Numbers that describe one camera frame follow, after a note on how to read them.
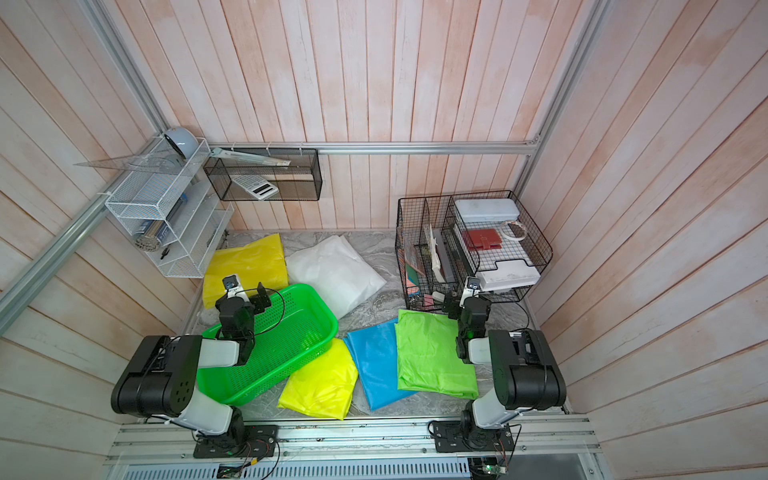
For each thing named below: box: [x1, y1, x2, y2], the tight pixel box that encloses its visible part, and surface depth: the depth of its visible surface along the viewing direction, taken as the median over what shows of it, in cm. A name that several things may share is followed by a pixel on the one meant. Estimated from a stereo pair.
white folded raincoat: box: [286, 235, 387, 319], surface depth 104 cm
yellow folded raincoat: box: [203, 233, 289, 309], surface depth 109 cm
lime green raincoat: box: [395, 309, 479, 400], surface depth 85 cm
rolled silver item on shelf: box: [134, 220, 165, 252], surface depth 78 cm
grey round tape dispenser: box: [164, 127, 199, 160], surface depth 85 cm
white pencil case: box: [455, 198, 521, 222], surface depth 97 cm
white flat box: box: [476, 260, 541, 294], surface depth 86 cm
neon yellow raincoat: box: [278, 339, 358, 421], surface depth 81 cm
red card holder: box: [467, 229, 502, 250], surface depth 89 cm
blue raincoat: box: [343, 319, 418, 411], surface depth 84 cm
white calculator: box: [232, 175, 279, 201], surface depth 99 cm
